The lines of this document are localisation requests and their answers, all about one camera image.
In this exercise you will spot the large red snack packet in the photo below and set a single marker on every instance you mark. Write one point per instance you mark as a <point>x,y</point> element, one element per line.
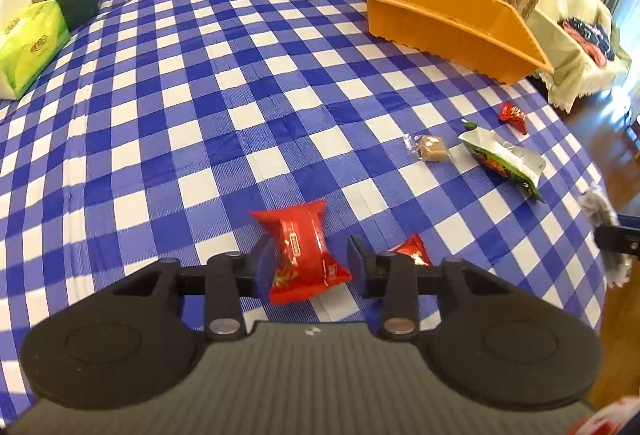
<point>305,267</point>

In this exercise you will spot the clothes pile on sofa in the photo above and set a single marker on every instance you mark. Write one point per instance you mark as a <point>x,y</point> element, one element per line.
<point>592,38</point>

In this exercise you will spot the cream covered sofa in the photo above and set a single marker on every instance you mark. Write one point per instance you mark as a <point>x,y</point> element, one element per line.
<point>575,73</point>

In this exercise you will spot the silver green snack bag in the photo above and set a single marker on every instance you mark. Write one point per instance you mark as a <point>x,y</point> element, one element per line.
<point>517,164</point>

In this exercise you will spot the small red candy packet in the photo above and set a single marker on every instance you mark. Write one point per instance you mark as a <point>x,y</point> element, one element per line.
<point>514,116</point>

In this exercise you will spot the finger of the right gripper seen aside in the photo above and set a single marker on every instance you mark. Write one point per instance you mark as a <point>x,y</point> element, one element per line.
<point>623,238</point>

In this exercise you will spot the blue white checkered tablecloth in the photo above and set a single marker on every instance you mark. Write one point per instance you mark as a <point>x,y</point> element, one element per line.
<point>163,124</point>

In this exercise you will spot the silver black snack bar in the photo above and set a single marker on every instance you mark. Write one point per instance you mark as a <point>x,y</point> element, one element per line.
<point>594,203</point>

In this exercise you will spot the green tissue pack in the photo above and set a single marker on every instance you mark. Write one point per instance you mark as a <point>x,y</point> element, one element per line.
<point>29,41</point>

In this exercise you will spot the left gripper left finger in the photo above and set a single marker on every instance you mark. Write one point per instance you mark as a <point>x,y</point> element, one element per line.
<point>229,277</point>

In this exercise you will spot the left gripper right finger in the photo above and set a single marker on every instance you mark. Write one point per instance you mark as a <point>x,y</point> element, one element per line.
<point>389,276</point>

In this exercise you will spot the orange plastic tray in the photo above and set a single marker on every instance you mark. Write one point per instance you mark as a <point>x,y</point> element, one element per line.
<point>487,36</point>

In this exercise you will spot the brown wrapped candy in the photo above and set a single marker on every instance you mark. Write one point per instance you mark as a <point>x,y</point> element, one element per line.
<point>428,148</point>

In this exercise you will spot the red gold snack packet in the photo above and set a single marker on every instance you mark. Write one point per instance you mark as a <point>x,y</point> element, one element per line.
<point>414,248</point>

